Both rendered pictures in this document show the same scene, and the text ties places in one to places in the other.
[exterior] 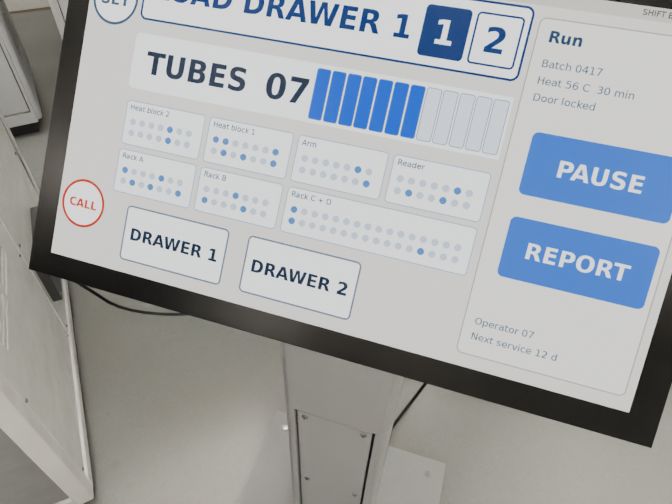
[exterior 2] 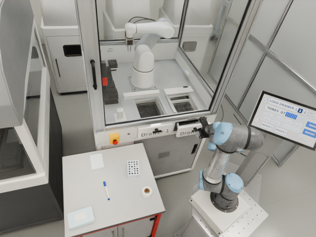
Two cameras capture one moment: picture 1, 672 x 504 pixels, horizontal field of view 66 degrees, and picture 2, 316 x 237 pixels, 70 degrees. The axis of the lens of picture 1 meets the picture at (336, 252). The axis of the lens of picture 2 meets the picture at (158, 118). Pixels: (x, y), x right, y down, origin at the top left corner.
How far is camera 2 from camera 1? 1.71 m
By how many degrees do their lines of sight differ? 2
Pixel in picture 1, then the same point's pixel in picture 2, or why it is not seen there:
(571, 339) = (308, 140)
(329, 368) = (268, 144)
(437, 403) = not seen: hidden behind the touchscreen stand
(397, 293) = (291, 134)
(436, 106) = (298, 117)
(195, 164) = (271, 118)
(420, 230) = (295, 128)
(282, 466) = (228, 170)
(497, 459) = (272, 176)
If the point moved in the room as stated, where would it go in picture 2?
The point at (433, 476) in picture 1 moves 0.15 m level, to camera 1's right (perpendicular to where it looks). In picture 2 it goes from (259, 177) to (272, 179)
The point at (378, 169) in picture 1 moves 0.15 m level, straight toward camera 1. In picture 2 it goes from (291, 122) to (295, 136)
